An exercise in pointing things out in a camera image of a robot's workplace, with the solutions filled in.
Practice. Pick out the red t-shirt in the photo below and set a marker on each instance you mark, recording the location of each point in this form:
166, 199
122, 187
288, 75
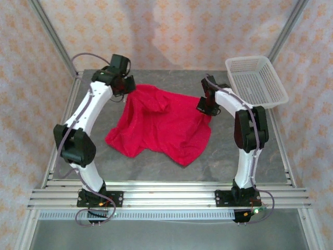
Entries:
161, 125

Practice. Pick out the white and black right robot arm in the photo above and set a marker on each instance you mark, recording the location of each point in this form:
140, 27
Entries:
229, 101

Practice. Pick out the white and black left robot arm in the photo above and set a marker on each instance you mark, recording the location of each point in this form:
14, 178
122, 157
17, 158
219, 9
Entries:
91, 109

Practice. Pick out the white plastic mesh basket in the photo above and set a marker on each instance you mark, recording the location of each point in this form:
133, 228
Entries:
256, 83

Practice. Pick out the patterned white fabric backdrop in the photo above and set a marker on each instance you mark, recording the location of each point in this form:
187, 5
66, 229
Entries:
166, 31

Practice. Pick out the grey metal lower shelf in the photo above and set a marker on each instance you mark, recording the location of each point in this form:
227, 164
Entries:
166, 235

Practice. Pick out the aluminium table side rail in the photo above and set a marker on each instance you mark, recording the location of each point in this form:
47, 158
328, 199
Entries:
282, 152
66, 114

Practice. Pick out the aluminium frame post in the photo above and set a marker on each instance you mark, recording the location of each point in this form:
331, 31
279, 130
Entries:
286, 32
52, 34

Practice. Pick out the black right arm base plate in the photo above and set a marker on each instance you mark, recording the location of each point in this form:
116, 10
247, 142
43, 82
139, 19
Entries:
221, 199

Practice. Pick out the aluminium mounting rail beam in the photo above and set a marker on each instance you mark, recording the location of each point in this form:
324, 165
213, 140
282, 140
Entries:
169, 198

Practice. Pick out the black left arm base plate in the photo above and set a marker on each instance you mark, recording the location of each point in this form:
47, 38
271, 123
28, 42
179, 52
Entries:
118, 199

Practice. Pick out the aluminium frame leg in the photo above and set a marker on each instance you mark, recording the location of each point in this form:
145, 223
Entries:
27, 229
310, 229

